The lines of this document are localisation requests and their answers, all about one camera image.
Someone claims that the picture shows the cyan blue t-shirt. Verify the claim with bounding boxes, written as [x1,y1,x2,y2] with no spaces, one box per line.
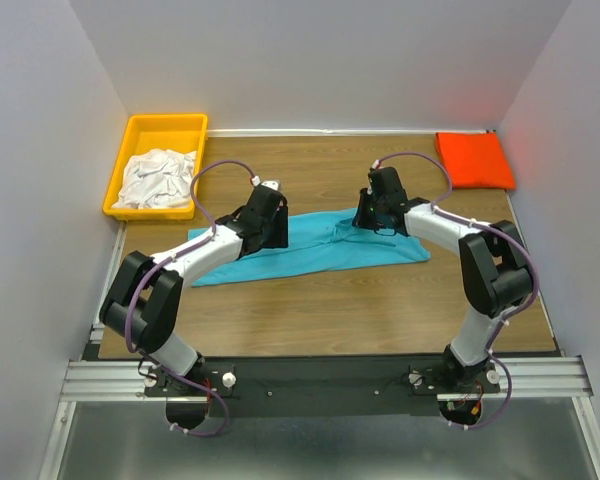
[192,208,430,287]

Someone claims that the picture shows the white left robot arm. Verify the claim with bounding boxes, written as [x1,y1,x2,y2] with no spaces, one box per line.
[99,180,288,395]

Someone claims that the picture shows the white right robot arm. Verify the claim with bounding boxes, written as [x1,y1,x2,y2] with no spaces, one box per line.
[353,187,539,392]

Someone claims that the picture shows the folded orange t-shirt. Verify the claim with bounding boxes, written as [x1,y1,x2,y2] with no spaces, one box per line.
[436,132,516,190]

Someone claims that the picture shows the crumpled white t-shirt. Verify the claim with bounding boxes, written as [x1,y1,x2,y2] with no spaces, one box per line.
[113,148,197,210]

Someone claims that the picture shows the yellow plastic bin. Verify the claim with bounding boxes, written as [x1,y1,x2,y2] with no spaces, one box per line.
[103,113,208,221]

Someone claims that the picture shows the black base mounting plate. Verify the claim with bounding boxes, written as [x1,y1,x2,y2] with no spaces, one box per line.
[145,354,503,419]

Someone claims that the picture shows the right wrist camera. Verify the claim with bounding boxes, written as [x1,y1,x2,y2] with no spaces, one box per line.
[368,166,408,206]

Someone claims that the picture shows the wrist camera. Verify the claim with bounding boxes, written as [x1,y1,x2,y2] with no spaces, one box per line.
[251,176,281,191]
[368,166,408,206]

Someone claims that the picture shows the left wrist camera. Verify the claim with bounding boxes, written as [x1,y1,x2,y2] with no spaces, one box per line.
[251,176,281,191]

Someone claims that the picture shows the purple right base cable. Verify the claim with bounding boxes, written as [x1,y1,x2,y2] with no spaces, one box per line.
[447,352,514,431]

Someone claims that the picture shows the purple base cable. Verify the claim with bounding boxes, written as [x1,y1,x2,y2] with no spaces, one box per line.
[447,352,514,431]
[167,367,231,439]

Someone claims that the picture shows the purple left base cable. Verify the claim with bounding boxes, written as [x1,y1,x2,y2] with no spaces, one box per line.
[167,367,231,439]

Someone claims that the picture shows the aluminium extrusion rail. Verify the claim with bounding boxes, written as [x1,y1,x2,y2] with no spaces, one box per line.
[60,357,593,402]

